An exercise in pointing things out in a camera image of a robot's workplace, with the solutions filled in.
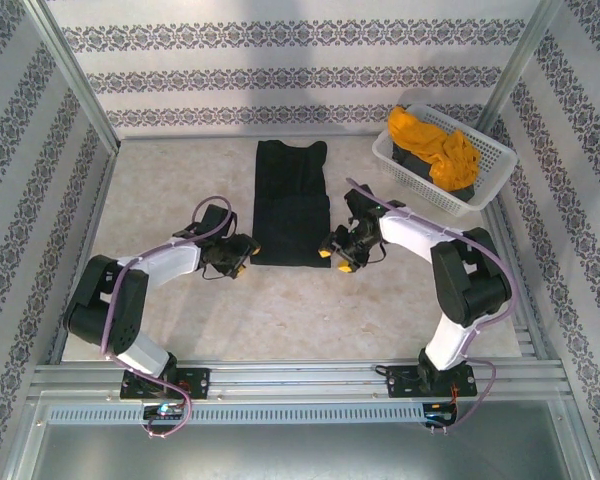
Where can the grey metal sheet panel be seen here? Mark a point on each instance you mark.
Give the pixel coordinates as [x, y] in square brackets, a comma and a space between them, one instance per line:
[300, 455]

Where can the white plastic mesh basket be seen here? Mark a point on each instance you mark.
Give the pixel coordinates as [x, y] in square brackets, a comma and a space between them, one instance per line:
[495, 160]

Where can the black t-shirt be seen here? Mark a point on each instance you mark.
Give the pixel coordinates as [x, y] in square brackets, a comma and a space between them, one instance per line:
[290, 225]

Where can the aluminium frame post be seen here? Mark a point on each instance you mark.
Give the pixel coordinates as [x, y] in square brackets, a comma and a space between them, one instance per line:
[70, 75]
[520, 65]

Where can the dark grey t-shirt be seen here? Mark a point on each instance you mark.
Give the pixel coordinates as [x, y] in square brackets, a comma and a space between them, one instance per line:
[410, 162]

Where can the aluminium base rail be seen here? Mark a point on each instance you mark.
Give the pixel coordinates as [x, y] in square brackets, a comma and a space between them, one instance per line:
[300, 377]

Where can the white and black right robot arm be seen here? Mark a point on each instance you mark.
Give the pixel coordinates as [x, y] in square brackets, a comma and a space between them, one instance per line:
[410, 235]

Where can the orange t-shirt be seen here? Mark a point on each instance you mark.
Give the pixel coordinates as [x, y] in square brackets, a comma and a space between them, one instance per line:
[420, 132]

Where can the small circuit board blue light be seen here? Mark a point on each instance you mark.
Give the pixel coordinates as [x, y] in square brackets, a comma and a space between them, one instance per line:
[437, 412]

